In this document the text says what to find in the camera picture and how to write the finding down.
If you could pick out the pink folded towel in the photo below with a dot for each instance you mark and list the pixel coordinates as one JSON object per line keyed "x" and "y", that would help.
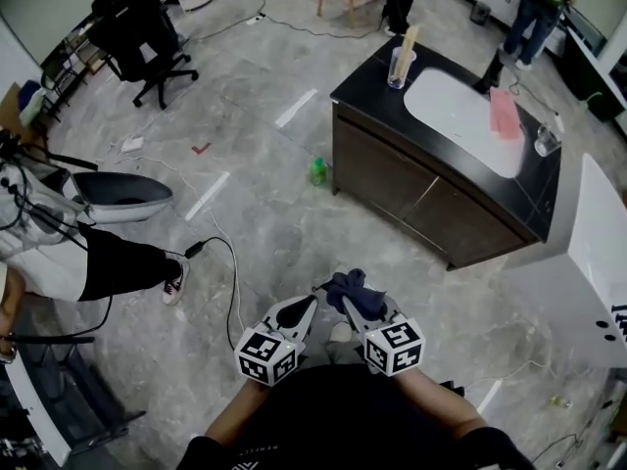
{"x": 504, "y": 115}

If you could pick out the tall clear glass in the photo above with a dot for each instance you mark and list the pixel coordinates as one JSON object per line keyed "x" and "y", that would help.
{"x": 392, "y": 66}

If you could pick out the person's right forearm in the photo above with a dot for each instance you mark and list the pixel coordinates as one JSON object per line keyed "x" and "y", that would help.
{"x": 431, "y": 399}

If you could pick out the clear glass mug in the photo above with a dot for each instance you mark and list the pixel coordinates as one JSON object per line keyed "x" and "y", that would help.
{"x": 546, "y": 142}

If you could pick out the person's left forearm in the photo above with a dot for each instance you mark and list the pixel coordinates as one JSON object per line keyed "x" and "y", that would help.
{"x": 235, "y": 409}

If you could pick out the dark vanity cabinet black top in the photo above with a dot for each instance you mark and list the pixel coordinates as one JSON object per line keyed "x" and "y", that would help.
{"x": 372, "y": 81}

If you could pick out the person's light shoe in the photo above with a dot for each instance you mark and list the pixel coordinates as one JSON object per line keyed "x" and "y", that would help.
{"x": 341, "y": 332}

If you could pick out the green plastic bottle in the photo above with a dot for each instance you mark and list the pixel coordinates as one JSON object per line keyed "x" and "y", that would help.
{"x": 318, "y": 172}

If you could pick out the white rimmed dark oval seat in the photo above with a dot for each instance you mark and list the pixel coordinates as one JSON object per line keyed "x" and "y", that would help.
{"x": 122, "y": 211}

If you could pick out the black sink faucet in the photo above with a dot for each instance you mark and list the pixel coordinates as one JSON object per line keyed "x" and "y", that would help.
{"x": 492, "y": 74}

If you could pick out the small white box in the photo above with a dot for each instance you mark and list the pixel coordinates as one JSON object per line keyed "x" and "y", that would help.
{"x": 132, "y": 144}

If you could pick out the person's grey trousers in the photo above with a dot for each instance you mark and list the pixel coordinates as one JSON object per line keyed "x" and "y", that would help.
{"x": 348, "y": 353}

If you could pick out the white sink basin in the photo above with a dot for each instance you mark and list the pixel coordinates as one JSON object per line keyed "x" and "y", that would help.
{"x": 450, "y": 110}

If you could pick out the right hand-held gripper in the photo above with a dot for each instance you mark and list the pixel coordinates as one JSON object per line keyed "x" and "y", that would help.
{"x": 397, "y": 345}

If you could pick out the dark mesh trash bin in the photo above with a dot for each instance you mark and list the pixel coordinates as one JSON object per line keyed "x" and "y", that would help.
{"x": 480, "y": 14}

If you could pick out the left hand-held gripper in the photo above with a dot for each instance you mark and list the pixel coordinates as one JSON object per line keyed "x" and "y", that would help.
{"x": 259, "y": 350}

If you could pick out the black office chair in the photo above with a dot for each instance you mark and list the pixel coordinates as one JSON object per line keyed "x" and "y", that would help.
{"x": 132, "y": 42}

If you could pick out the person's black shirt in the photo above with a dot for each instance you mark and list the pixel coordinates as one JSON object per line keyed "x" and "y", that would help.
{"x": 343, "y": 419}

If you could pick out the brown cardboard box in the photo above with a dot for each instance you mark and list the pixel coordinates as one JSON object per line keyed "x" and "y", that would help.
{"x": 10, "y": 110}

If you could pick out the white bathtub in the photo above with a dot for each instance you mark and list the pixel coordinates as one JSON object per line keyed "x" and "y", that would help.
{"x": 597, "y": 243}

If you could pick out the black power adapter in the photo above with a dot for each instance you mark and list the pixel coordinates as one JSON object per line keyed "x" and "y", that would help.
{"x": 195, "y": 250}

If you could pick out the small yellow bottle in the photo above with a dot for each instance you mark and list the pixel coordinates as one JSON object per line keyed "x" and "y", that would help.
{"x": 561, "y": 402}

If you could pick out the white power strip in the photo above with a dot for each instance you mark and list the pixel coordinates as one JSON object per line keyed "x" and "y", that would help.
{"x": 255, "y": 19}

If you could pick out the dark blue cloth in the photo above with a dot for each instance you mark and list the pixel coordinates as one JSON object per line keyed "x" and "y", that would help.
{"x": 360, "y": 296}

